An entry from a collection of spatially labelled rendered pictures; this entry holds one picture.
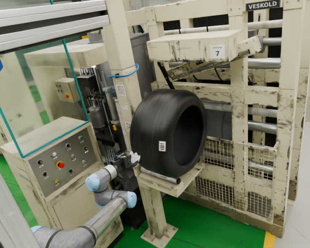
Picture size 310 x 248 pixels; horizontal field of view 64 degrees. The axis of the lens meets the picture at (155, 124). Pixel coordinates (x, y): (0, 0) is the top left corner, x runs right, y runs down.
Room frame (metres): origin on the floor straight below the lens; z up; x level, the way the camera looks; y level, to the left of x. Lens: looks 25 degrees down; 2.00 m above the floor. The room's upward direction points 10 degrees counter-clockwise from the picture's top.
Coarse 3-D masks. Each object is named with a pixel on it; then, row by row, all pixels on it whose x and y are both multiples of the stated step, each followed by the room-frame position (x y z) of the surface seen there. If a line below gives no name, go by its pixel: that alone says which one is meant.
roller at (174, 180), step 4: (140, 168) 1.57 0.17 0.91; (144, 168) 1.55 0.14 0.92; (144, 172) 1.54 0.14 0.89; (148, 172) 1.51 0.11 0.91; (152, 172) 1.49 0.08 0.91; (156, 176) 1.46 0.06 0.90; (160, 176) 1.43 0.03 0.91; (164, 176) 1.41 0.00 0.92; (168, 180) 1.38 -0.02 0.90; (172, 180) 1.36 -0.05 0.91; (176, 180) 1.35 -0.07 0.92; (180, 180) 1.36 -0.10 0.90
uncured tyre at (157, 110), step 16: (160, 96) 1.48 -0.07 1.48; (176, 96) 1.43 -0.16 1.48; (192, 96) 1.51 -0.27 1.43; (144, 112) 1.42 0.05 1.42; (160, 112) 1.35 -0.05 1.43; (176, 112) 1.35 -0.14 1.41; (192, 112) 1.73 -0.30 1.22; (144, 128) 1.34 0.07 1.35; (160, 128) 1.28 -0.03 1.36; (176, 128) 1.79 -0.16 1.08; (192, 128) 1.72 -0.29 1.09; (144, 144) 1.31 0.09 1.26; (176, 144) 1.72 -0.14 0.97; (192, 144) 1.65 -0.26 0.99; (144, 160) 1.32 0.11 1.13; (160, 160) 1.24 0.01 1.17; (176, 160) 1.58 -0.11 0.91; (192, 160) 1.44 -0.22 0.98; (176, 176) 1.32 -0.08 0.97
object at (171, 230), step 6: (168, 228) 1.76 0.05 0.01; (174, 228) 1.74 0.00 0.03; (144, 234) 1.72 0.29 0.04; (150, 234) 1.72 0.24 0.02; (168, 234) 1.69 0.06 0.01; (150, 240) 1.66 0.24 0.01; (156, 240) 1.65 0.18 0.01; (162, 240) 1.64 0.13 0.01; (168, 240) 1.63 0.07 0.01; (156, 246) 1.59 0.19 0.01; (162, 246) 1.57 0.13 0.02
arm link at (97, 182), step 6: (102, 168) 1.06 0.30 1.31; (96, 174) 1.00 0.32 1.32; (102, 174) 1.01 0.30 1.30; (108, 174) 1.03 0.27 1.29; (90, 180) 0.97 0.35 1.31; (96, 180) 0.98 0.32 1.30; (102, 180) 0.99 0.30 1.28; (108, 180) 1.02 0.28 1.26; (90, 186) 0.97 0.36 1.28; (96, 186) 0.96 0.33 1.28; (102, 186) 0.98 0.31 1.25
